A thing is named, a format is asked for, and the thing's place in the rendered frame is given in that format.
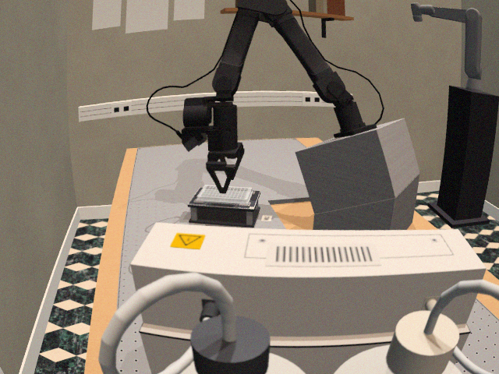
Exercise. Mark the white microplate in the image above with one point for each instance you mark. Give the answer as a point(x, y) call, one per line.
point(233, 196)

